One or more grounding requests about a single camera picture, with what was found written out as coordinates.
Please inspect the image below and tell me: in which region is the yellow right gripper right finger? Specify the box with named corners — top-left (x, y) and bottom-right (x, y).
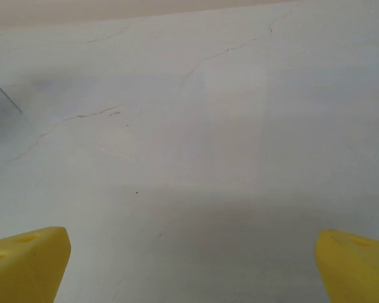
top-left (315, 229), bottom-right (379, 303)

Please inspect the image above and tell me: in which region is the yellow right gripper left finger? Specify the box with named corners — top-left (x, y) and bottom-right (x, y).
top-left (0, 226), bottom-right (72, 303)

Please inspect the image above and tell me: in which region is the clear acrylic card stand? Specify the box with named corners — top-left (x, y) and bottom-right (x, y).
top-left (0, 73), bottom-right (23, 114)

